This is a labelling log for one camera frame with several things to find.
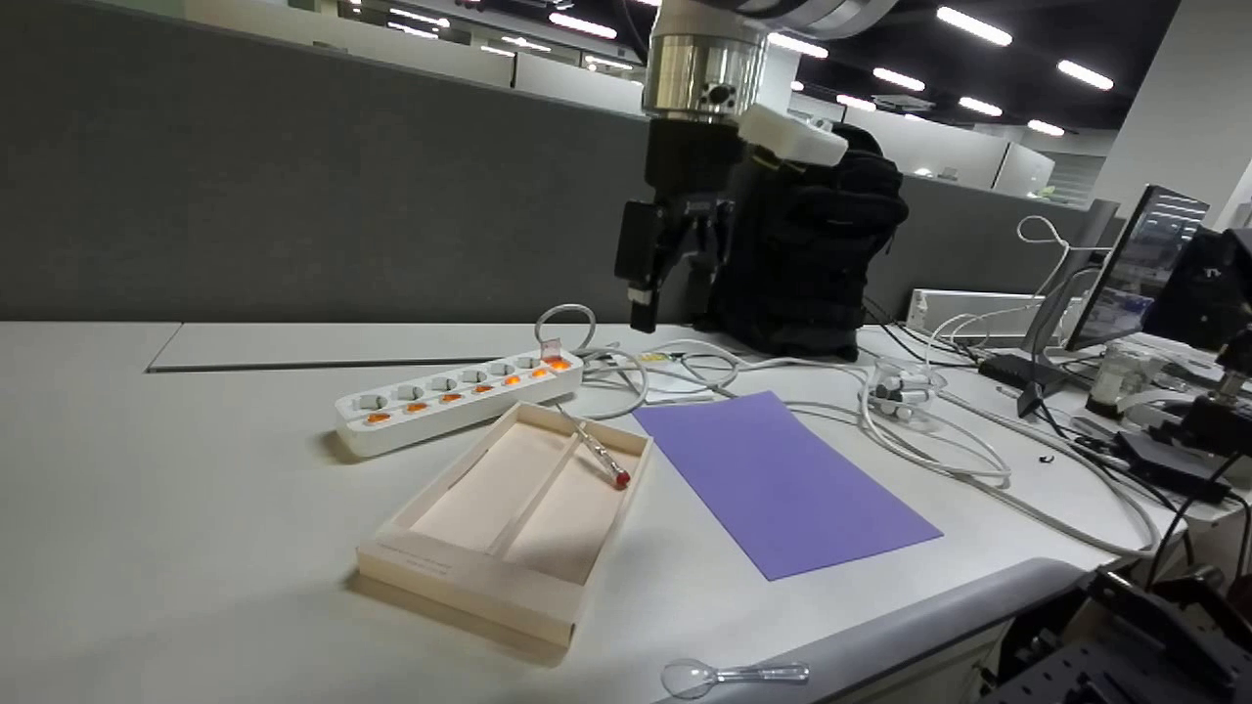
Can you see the grey desk partition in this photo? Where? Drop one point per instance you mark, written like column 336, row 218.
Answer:
column 260, row 198

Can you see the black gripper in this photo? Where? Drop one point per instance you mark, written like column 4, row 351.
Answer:
column 690, row 157

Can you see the wooden compartment tray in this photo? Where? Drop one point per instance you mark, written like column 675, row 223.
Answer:
column 484, row 501

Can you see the clear plastic adapter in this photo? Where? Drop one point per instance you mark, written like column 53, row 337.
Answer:
column 902, row 389

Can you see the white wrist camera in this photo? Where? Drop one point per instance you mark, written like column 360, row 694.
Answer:
column 790, row 133

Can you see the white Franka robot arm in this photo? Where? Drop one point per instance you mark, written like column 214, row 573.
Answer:
column 697, row 73

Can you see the white power strip orange switches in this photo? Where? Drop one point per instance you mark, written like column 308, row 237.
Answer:
column 431, row 413

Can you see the white box device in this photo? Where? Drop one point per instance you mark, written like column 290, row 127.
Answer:
column 972, row 313

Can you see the purple mat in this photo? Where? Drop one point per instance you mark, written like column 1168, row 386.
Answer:
column 786, row 492

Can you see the computer monitor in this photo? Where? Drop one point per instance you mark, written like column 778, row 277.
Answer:
column 1147, row 260

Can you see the ceiling light strip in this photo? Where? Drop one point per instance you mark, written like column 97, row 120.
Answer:
column 972, row 26
column 1086, row 77

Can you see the clear plastic spoon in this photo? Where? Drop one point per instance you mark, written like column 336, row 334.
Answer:
column 690, row 677

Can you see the black perforated breadboard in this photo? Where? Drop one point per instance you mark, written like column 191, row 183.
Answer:
column 1122, row 649

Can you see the black desk equipment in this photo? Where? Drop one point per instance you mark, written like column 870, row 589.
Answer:
column 1208, row 292

